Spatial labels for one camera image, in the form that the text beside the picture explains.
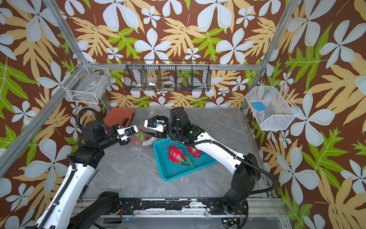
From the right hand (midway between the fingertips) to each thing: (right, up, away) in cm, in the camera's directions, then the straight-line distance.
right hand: (147, 123), depth 68 cm
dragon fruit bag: (-7, -8, +8) cm, 14 cm away
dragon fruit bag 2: (+13, -19, +16) cm, 28 cm away
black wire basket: (+21, +33, +28) cm, 49 cm away
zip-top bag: (-4, -12, +14) cm, 19 cm away
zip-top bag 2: (-17, +8, +53) cm, 57 cm away
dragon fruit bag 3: (+25, -18, +19) cm, 37 cm away
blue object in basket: (+64, +11, +18) cm, 67 cm away
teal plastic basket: (+9, -29, +18) cm, 36 cm away
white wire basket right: (+71, +8, +14) cm, 73 cm away
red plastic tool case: (-29, +5, +39) cm, 49 cm away
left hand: (-7, 0, +1) cm, 7 cm away
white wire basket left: (-42, +25, +18) cm, 52 cm away
